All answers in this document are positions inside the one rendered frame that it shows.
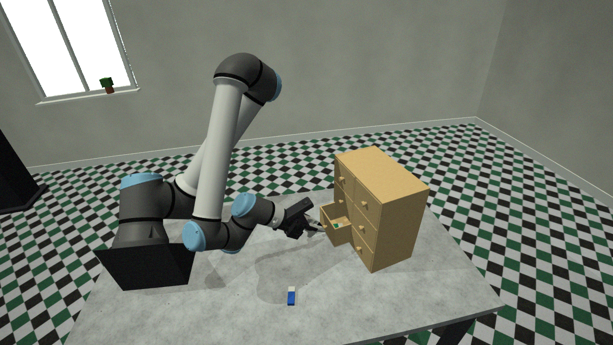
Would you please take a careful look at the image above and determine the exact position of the brown wooden chest of drawers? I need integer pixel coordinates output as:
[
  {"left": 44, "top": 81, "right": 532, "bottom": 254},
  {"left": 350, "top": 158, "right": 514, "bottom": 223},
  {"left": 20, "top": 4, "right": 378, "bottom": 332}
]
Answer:
[{"left": 334, "top": 145, "right": 430, "bottom": 274}]

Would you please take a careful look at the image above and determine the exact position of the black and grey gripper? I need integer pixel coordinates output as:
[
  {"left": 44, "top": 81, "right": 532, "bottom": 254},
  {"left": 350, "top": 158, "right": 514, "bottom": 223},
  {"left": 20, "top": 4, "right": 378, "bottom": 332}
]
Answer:
[{"left": 273, "top": 208, "right": 325, "bottom": 240}]

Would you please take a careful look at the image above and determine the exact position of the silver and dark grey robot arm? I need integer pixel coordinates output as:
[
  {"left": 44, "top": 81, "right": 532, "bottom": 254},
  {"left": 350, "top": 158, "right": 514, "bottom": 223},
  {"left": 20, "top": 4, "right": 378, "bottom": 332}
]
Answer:
[{"left": 112, "top": 53, "right": 284, "bottom": 254}]

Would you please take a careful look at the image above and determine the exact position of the blue and white eraser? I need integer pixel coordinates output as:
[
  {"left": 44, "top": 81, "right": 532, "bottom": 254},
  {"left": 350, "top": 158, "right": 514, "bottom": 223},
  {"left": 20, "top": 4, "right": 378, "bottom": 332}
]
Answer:
[{"left": 287, "top": 287, "right": 295, "bottom": 306}]

